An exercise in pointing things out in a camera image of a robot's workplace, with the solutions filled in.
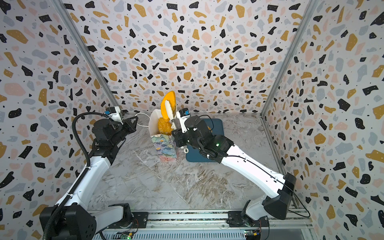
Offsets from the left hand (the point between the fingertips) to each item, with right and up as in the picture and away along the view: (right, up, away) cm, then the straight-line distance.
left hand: (136, 114), depth 74 cm
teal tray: (+27, -24, +24) cm, 43 cm away
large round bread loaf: (+10, -6, +17) cm, 20 cm away
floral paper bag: (+11, -16, +9) cm, 22 cm away
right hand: (+19, -7, -10) cm, 23 cm away
